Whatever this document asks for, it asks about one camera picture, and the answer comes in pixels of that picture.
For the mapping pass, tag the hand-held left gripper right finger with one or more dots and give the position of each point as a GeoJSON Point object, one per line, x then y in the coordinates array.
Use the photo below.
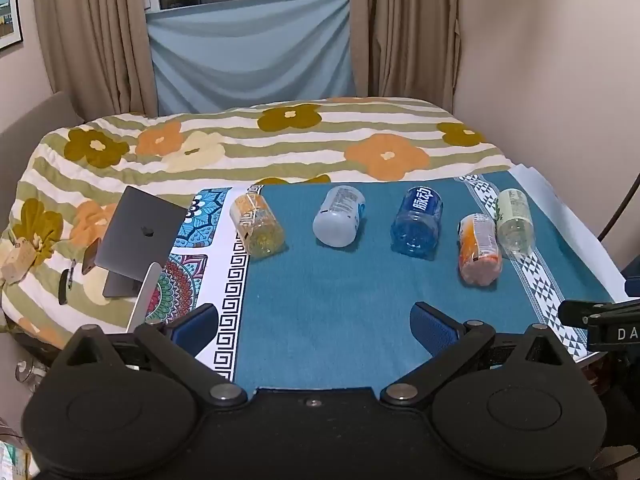
{"type": "Point", "coordinates": [434, 330]}

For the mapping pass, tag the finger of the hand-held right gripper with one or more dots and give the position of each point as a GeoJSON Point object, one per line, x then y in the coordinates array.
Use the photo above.
{"type": "Point", "coordinates": [575, 311]}

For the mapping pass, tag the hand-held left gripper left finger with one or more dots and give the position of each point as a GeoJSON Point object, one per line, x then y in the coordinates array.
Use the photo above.
{"type": "Point", "coordinates": [196, 327]}

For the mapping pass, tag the clear cup with green label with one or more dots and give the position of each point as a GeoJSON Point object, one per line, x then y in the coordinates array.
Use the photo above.
{"type": "Point", "coordinates": [515, 225]}

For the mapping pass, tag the clear cup with yellow label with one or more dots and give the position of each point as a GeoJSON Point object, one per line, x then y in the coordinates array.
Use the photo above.
{"type": "Point", "coordinates": [257, 227]}

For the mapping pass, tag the silver laptop stand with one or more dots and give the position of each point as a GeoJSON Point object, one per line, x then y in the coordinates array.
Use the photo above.
{"type": "Point", "coordinates": [142, 295]}

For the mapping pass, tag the orange plastic bottle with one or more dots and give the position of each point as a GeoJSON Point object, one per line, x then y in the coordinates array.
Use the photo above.
{"type": "Point", "coordinates": [479, 250]}

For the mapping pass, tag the teal patterned table mat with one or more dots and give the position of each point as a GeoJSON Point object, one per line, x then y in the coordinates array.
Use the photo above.
{"type": "Point", "coordinates": [340, 300]}

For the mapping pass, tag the white sheet under mat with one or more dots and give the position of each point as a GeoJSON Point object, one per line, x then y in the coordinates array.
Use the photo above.
{"type": "Point", "coordinates": [565, 210]}

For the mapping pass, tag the blue plastic bottle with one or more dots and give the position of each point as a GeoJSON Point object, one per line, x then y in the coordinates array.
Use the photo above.
{"type": "Point", "coordinates": [417, 225]}

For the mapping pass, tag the grey laptop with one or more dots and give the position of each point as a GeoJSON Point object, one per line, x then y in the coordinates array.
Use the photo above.
{"type": "Point", "coordinates": [142, 232]}

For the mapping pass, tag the dark smartphone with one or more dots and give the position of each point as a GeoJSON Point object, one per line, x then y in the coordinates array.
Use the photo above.
{"type": "Point", "coordinates": [91, 257]}

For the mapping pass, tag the small black device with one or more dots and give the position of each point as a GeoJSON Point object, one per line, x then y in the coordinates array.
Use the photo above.
{"type": "Point", "coordinates": [64, 287]}

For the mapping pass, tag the white plastic bottle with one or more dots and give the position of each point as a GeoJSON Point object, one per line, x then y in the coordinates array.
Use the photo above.
{"type": "Point", "coordinates": [340, 217]}

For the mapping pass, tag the beige paper tag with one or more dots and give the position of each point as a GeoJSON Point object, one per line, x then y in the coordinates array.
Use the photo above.
{"type": "Point", "coordinates": [20, 260]}

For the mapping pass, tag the floral striped blanket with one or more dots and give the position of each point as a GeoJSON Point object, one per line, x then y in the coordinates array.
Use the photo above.
{"type": "Point", "coordinates": [300, 140]}

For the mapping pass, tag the grey headboard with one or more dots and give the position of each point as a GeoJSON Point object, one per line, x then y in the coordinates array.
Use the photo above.
{"type": "Point", "coordinates": [35, 120]}

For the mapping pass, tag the blue hanging cloth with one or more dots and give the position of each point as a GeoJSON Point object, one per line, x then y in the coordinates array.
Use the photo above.
{"type": "Point", "coordinates": [250, 55]}

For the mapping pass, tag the beige curtain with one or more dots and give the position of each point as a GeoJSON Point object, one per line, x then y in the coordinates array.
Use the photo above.
{"type": "Point", "coordinates": [95, 35]}
{"type": "Point", "coordinates": [405, 30]}

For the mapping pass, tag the framed wall picture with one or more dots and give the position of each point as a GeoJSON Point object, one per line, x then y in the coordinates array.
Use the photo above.
{"type": "Point", "coordinates": [7, 10]}

